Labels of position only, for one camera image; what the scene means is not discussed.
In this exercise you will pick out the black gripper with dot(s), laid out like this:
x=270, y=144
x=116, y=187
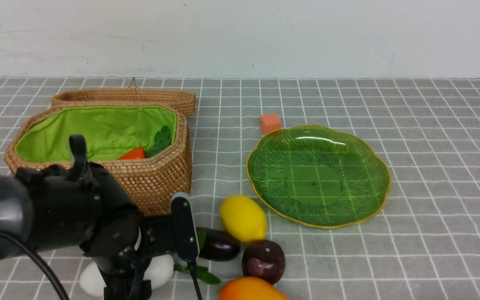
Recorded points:
x=123, y=247

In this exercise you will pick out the white radish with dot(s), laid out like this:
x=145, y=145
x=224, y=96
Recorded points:
x=159, y=272

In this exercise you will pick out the purple eggplant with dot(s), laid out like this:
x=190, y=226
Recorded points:
x=217, y=245

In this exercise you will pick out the orange carrot green leaves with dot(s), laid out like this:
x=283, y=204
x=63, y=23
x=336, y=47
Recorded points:
x=161, y=141

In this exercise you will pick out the yellow lemon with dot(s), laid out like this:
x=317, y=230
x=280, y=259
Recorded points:
x=243, y=218

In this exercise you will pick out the orange mango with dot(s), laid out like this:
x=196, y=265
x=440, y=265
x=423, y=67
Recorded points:
x=250, y=288

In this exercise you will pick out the dark red plum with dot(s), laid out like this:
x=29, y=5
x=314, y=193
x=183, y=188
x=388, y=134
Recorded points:
x=264, y=259

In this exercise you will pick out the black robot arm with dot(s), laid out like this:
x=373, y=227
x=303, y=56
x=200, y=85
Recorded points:
x=84, y=206

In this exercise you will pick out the woven rattan basket green lining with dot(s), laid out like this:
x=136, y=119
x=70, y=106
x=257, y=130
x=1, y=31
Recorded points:
x=111, y=130

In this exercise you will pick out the woven rattan basket lid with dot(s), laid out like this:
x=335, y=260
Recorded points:
x=182, y=101

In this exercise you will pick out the small orange cube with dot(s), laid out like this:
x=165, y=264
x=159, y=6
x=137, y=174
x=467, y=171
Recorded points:
x=270, y=122

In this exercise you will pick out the green glass leaf plate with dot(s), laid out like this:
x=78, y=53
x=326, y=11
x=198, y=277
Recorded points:
x=318, y=177

